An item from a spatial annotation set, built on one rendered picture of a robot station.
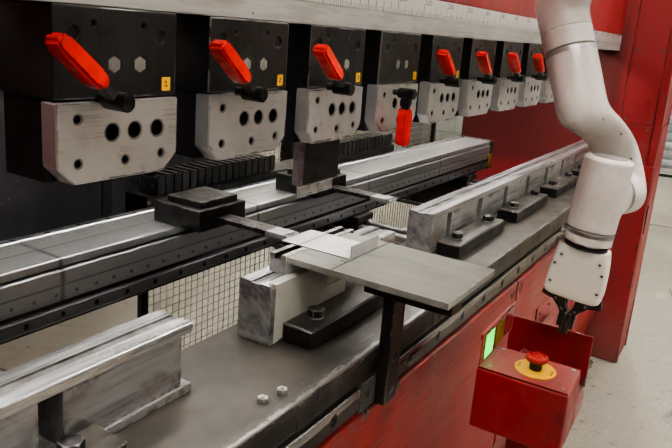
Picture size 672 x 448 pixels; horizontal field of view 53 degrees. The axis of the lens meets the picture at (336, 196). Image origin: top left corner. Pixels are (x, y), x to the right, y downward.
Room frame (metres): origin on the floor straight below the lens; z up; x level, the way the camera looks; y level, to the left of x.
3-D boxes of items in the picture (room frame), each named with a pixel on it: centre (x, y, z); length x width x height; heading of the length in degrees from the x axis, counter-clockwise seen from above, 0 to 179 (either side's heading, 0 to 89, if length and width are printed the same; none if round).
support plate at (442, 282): (0.98, -0.09, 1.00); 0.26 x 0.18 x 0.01; 59
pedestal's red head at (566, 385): (1.15, -0.39, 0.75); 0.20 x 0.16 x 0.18; 151
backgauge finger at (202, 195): (1.14, 0.18, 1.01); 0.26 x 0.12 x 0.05; 59
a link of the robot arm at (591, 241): (1.17, -0.45, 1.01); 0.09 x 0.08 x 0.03; 60
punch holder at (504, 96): (1.72, -0.37, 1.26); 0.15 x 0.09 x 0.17; 149
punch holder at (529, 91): (1.89, -0.47, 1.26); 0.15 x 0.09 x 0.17; 149
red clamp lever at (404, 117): (1.15, -0.10, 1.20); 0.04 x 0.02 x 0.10; 59
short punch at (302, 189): (1.05, 0.03, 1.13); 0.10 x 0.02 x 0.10; 149
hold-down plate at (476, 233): (1.54, -0.33, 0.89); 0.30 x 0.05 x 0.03; 149
